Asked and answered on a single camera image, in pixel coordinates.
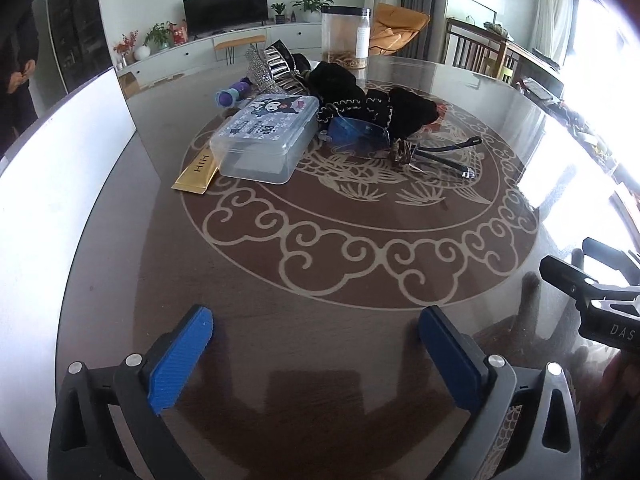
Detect gold packet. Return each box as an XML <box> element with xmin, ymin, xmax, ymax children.
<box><xmin>171</xmin><ymin>145</ymin><xmax>218</xmax><ymax>195</ymax></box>

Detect blue tinted glasses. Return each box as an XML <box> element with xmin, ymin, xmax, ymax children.
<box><xmin>321</xmin><ymin>116</ymin><xmax>483</xmax><ymax>180</ymax></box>

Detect clear plastic cartoon box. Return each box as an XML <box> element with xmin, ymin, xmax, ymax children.
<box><xmin>209</xmin><ymin>94</ymin><xmax>319</xmax><ymax>185</ymax></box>

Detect black knit fabric bundle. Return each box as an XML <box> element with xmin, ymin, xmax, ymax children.
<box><xmin>305</xmin><ymin>62</ymin><xmax>439</xmax><ymax>140</ymax></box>

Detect rhinestone bow hair clip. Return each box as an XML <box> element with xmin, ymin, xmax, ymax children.
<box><xmin>245</xmin><ymin>44</ymin><xmax>279</xmax><ymax>93</ymax></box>

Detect wooden chair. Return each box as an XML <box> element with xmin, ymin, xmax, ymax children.
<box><xmin>440</xmin><ymin>18</ymin><xmax>518</xmax><ymax>84</ymax></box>

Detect purple blue tube toy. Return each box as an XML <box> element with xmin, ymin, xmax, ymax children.
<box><xmin>215</xmin><ymin>78</ymin><xmax>252</xmax><ymax>108</ymax></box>

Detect orange lounge chair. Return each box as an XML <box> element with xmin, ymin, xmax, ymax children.
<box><xmin>369</xmin><ymin>3</ymin><xmax>431</xmax><ymax>55</ymax></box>

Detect black glass cabinet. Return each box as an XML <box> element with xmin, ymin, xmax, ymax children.
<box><xmin>44</xmin><ymin>0</ymin><xmax>112</xmax><ymax>93</ymax></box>

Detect red flower vase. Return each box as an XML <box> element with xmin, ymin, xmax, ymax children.
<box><xmin>113</xmin><ymin>30</ymin><xmax>151</xmax><ymax>66</ymax></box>

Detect clear plastic jar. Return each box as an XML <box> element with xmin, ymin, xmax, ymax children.
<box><xmin>321</xmin><ymin>6</ymin><xmax>371</xmax><ymax>70</ymax></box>

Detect leafy plant left of television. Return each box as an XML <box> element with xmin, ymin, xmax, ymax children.
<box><xmin>144</xmin><ymin>21</ymin><xmax>174</xmax><ymax>52</ymax></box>

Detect person in black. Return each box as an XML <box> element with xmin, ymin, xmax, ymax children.
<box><xmin>0</xmin><ymin>8</ymin><xmax>39</xmax><ymax>155</ymax></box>

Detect wooden stool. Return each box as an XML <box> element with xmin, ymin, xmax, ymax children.
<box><xmin>214</xmin><ymin>35</ymin><xmax>267</xmax><ymax>65</ymax></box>

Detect striped black white fabric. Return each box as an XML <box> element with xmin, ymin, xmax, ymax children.
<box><xmin>264</xmin><ymin>40</ymin><xmax>311</xmax><ymax>96</ymax></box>

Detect white tv cabinet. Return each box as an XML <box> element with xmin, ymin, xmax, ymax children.
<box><xmin>116</xmin><ymin>23</ymin><xmax>321</xmax><ymax>86</ymax></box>

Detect green potted plant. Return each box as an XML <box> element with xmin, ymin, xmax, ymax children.
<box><xmin>292</xmin><ymin>0</ymin><xmax>334</xmax><ymax>23</ymax></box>

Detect black flat television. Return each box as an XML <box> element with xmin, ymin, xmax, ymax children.
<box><xmin>183</xmin><ymin>0</ymin><xmax>268</xmax><ymax>37</ymax></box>

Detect small potted plant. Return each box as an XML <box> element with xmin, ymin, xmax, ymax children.
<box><xmin>271</xmin><ymin>2</ymin><xmax>286</xmax><ymax>24</ymax></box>

